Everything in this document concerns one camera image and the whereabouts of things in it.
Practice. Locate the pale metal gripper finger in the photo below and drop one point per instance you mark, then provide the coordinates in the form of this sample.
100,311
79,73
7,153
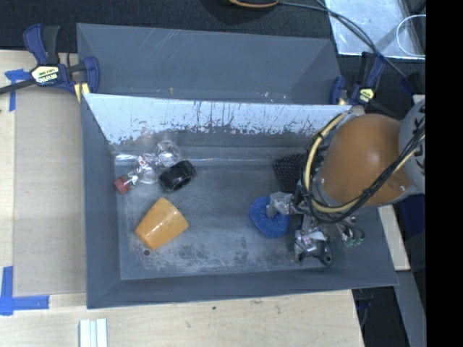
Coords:
279,204
306,243

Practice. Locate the blue sponge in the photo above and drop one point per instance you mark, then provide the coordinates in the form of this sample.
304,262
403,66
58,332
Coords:
269,224

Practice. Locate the black dotted pad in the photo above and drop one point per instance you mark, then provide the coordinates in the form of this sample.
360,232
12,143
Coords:
289,172

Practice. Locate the grey metal bin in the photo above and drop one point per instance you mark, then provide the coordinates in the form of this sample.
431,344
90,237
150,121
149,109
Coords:
217,230

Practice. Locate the orange plastic cup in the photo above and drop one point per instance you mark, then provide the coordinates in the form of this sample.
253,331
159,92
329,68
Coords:
161,224

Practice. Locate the clear plastic bottle red cap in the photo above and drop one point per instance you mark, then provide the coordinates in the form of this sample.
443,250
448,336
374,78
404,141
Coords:
148,168

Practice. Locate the pale wood board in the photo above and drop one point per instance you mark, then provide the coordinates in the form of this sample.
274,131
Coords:
47,193

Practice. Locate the black cylinder on white bracket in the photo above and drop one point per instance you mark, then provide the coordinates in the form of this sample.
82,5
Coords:
325,254

